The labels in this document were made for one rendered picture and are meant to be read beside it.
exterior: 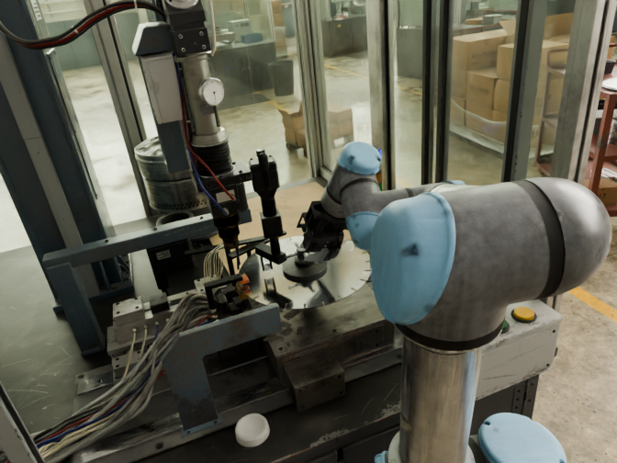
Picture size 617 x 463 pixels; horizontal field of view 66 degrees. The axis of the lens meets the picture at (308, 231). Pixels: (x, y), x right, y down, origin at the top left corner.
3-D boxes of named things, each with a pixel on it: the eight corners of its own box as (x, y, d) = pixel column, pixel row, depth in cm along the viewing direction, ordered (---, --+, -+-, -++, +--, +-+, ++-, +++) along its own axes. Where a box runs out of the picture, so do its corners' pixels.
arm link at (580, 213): (680, 161, 41) (453, 167, 89) (559, 180, 40) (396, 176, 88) (686, 292, 42) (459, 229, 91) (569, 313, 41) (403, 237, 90)
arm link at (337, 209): (354, 176, 98) (368, 208, 93) (347, 191, 101) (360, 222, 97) (320, 177, 95) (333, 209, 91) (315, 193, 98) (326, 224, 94)
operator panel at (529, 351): (519, 339, 116) (525, 289, 109) (554, 368, 107) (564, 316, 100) (420, 378, 109) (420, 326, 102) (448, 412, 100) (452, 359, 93)
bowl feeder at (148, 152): (228, 206, 204) (211, 123, 187) (246, 236, 178) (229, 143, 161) (155, 224, 196) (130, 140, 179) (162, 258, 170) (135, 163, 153)
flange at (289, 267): (273, 270, 118) (272, 262, 116) (303, 251, 124) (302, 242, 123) (306, 285, 111) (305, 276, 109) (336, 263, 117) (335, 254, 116)
